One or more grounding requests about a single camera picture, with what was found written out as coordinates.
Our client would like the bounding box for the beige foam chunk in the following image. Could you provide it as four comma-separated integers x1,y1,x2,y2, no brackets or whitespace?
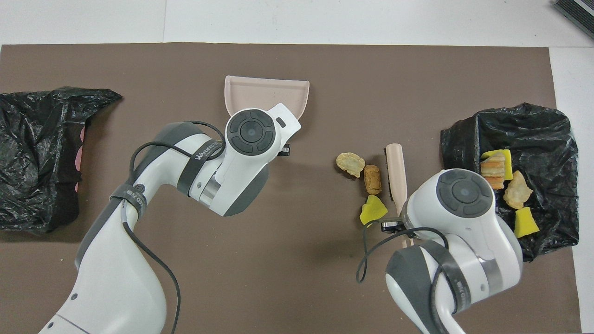
504,170,534,210
336,152,366,178

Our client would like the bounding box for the black trash bag bin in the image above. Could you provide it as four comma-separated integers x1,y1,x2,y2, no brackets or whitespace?
440,103,580,263

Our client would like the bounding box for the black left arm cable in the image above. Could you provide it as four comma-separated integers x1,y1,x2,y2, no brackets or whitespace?
122,121,228,334

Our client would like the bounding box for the small yellow sponge wedge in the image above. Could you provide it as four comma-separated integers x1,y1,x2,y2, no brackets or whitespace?
514,207,541,239

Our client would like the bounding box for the striped orange croissant toy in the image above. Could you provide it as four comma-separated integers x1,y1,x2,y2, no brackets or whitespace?
480,152,506,191

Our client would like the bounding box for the beige plastic dustpan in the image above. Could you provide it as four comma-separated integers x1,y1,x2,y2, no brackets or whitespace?
224,76,310,122

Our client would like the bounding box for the dark grey ribbed object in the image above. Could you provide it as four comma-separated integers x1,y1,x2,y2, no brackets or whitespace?
552,0,594,40

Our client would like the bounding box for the notched yellow sponge piece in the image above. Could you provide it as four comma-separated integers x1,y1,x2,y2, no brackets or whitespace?
481,149,514,181

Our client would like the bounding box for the brown bread loaf toy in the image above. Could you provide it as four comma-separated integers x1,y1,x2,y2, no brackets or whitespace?
363,165,382,195

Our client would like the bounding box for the black bag on pink bin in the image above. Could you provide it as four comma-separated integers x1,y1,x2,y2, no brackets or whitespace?
0,86,123,234

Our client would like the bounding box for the beige hand brush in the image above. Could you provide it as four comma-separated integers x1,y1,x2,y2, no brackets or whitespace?
386,143,414,247

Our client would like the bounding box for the yellow sponge chunk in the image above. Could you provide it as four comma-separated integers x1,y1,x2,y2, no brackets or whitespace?
360,195,388,226

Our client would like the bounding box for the brown table mat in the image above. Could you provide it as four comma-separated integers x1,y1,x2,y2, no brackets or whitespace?
0,43,583,334

